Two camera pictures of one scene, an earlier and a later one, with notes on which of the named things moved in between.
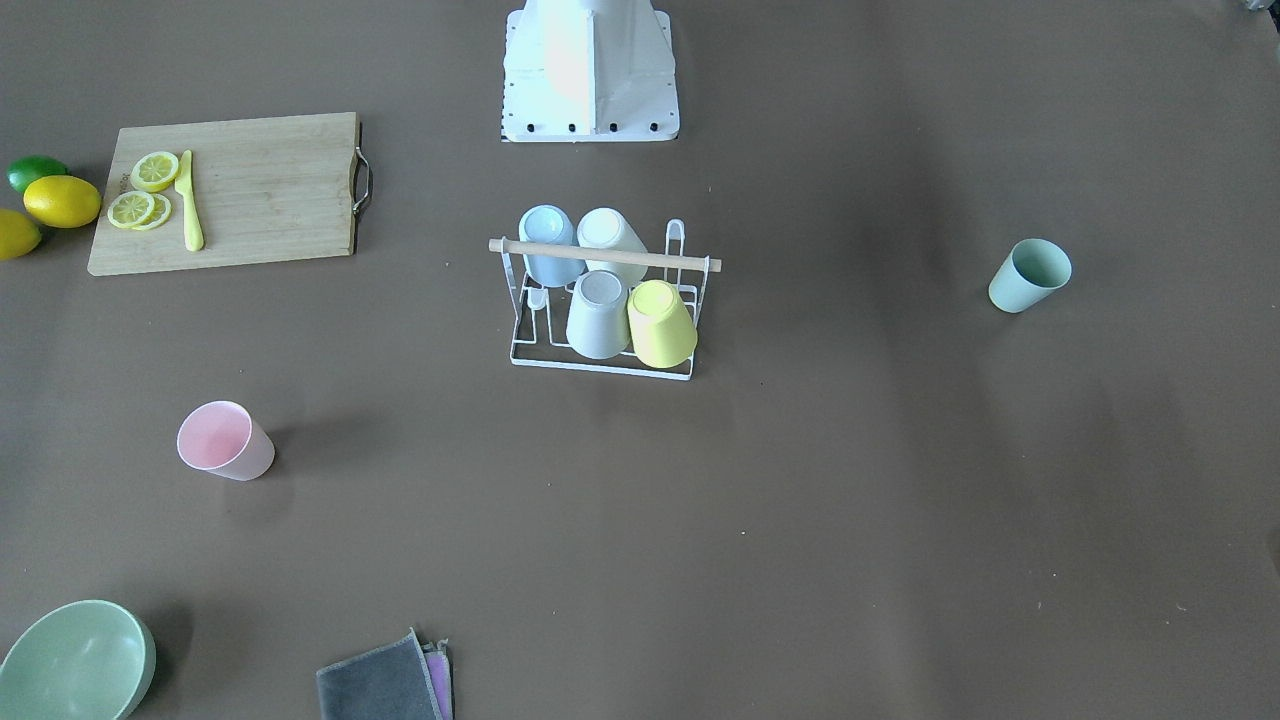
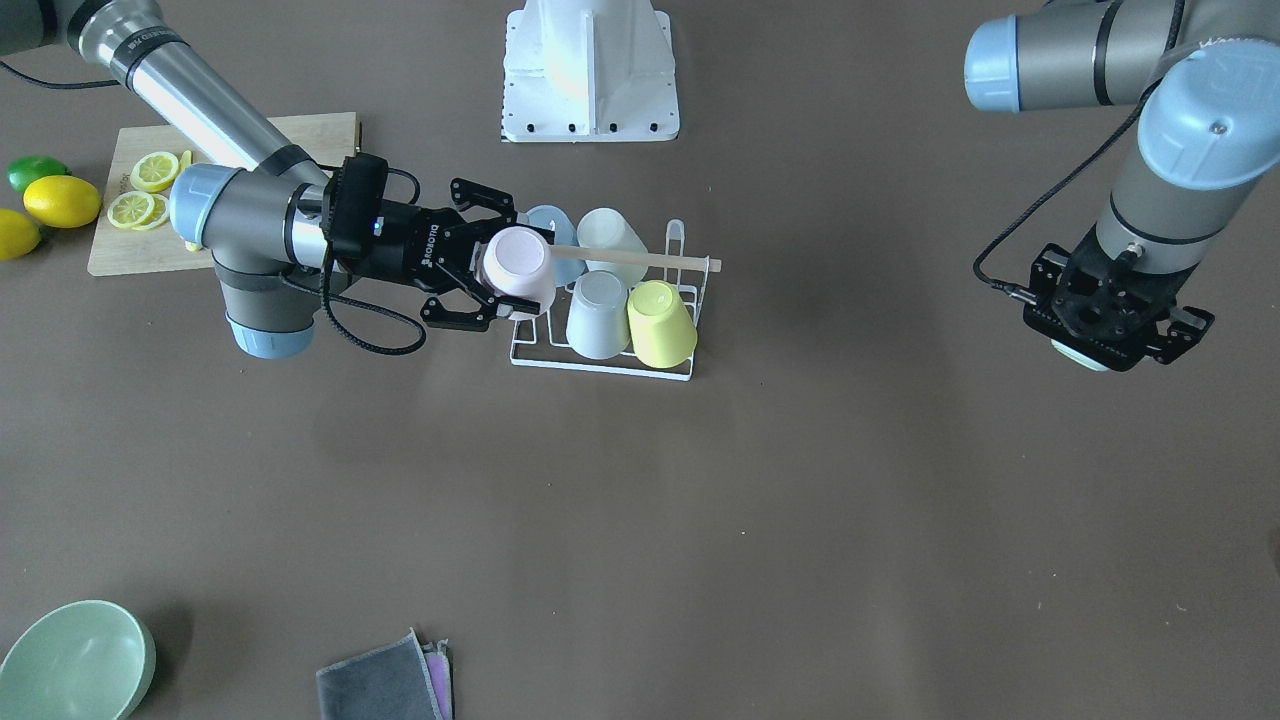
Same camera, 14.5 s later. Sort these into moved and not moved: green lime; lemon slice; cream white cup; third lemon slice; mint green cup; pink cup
Moved: mint green cup; pink cup
Not moved: cream white cup; third lemon slice; green lime; lemon slice
